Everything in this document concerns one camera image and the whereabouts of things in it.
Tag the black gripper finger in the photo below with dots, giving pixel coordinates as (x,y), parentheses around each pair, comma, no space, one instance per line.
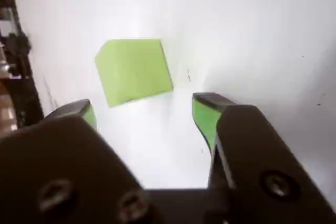
(52,161)
(252,155)

